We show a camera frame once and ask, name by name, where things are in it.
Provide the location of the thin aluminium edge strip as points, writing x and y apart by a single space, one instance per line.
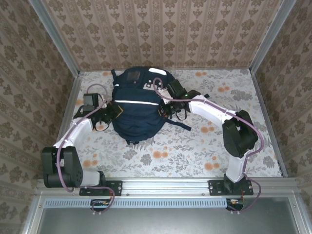
97 70

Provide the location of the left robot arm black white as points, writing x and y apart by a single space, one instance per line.
61 165

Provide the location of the aluminium side rail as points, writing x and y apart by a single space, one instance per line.
259 92
73 92

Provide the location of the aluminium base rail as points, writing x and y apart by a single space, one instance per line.
165 186

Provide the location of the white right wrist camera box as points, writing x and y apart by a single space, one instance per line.
164 95

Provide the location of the aluminium frame post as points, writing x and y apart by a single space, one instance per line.
273 36
53 36

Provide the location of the grey metal panel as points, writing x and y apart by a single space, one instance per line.
170 221

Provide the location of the navy blue backpack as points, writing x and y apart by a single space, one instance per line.
136 117

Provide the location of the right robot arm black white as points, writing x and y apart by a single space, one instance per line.
209 109

